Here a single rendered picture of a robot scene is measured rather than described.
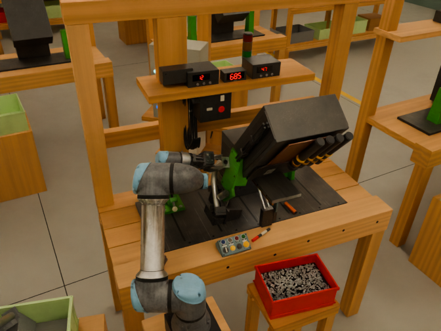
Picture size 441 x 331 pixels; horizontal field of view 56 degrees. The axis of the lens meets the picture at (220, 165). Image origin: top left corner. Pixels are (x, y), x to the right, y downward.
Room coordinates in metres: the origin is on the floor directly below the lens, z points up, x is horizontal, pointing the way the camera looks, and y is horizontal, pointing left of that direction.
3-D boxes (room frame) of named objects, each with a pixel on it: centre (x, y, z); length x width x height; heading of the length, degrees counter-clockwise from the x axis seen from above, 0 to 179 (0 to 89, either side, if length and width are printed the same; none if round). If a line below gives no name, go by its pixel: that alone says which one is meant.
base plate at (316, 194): (1.81, -0.13, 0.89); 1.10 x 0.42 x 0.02; 114
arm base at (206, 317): (1.00, 0.09, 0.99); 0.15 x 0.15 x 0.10
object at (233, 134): (1.98, -0.17, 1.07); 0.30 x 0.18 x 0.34; 114
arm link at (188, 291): (1.00, 0.10, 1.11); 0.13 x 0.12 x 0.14; 91
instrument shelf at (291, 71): (2.04, -0.02, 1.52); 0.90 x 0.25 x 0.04; 114
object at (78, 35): (2.08, -0.01, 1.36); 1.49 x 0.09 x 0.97; 114
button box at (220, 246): (1.46, -0.07, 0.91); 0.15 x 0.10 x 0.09; 114
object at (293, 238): (1.55, -0.24, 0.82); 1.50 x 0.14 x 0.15; 114
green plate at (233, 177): (1.72, -0.09, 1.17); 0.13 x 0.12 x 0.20; 114
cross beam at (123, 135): (2.14, 0.02, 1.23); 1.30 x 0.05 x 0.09; 114
